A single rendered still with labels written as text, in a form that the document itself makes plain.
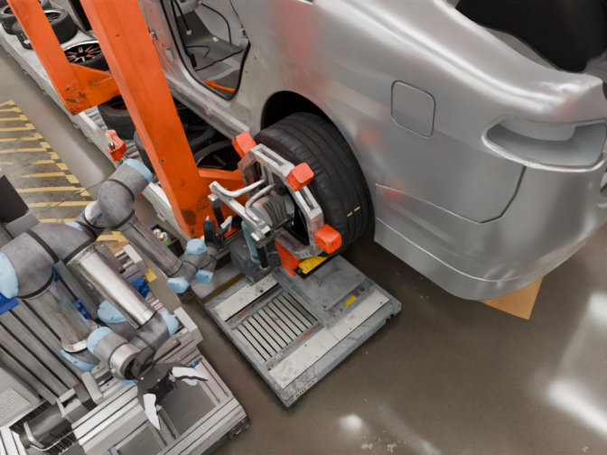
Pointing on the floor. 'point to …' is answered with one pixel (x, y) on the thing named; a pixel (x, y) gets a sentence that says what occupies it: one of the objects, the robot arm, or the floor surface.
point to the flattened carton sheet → (517, 301)
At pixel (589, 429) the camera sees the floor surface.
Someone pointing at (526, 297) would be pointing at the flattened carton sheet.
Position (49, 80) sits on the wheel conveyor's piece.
